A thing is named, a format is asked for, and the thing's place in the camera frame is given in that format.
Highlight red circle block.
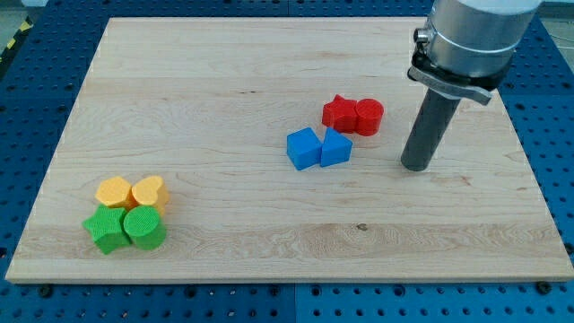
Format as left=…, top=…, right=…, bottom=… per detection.
left=355, top=99, right=384, bottom=136

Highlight yellow hexagon block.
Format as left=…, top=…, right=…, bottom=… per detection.
left=95, top=176, right=136, bottom=209

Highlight red star block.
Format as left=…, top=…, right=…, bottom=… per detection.
left=321, top=94, right=358, bottom=134

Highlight yellow heart block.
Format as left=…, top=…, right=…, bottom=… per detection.
left=132, top=175, right=170, bottom=216

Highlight wooden board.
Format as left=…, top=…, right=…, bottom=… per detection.
left=6, top=17, right=573, bottom=284

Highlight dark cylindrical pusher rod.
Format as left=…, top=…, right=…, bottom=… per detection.
left=401, top=90, right=460, bottom=171

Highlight green star block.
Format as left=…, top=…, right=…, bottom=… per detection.
left=83, top=204, right=131, bottom=255

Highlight blue triangle block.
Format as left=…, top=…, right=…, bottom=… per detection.
left=320, top=127, right=352, bottom=167

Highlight green circle block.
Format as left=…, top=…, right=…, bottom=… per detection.
left=123, top=205, right=167, bottom=250

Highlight blue cube block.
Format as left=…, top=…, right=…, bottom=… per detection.
left=286, top=127, right=322, bottom=170

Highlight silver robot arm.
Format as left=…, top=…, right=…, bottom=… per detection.
left=407, top=0, right=542, bottom=105

